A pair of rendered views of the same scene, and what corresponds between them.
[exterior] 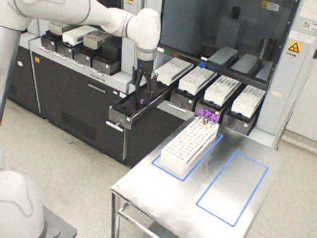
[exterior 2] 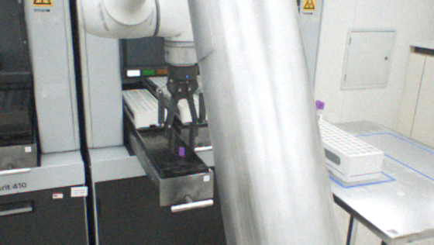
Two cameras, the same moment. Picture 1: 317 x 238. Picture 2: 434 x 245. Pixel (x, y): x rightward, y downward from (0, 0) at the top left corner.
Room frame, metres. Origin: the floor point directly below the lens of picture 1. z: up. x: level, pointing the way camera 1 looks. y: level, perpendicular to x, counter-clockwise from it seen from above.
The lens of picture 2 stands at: (0.56, 0.83, 1.23)
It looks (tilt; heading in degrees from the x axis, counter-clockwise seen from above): 18 degrees down; 309
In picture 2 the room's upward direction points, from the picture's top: 2 degrees clockwise
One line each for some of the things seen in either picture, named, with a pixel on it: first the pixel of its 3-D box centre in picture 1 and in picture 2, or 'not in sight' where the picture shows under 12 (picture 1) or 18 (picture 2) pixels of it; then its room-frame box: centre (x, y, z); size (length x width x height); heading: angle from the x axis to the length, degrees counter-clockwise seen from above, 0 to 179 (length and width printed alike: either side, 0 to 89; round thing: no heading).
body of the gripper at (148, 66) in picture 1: (145, 66); (182, 81); (1.27, 0.09, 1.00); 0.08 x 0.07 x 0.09; 62
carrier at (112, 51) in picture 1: (110, 50); (8, 122); (1.72, 0.33, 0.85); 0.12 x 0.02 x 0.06; 62
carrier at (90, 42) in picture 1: (91, 43); not in sight; (1.79, 0.47, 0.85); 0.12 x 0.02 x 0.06; 62
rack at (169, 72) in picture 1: (174, 69); (142, 108); (1.61, -0.06, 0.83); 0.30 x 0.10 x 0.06; 151
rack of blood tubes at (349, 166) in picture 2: (191, 142); (328, 144); (0.96, -0.14, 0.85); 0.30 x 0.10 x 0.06; 149
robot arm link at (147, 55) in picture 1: (146, 51); (182, 52); (1.27, 0.09, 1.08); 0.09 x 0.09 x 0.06
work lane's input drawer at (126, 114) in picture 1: (156, 90); (154, 140); (1.45, 0.02, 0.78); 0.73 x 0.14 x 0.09; 151
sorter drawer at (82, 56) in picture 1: (114, 42); not in sight; (2.00, 0.36, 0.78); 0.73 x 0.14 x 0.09; 151
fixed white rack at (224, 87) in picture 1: (224, 88); not in sight; (1.47, -0.33, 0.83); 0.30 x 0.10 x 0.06; 151
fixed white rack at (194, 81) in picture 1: (199, 78); (183, 104); (1.54, -0.20, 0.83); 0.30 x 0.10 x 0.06; 151
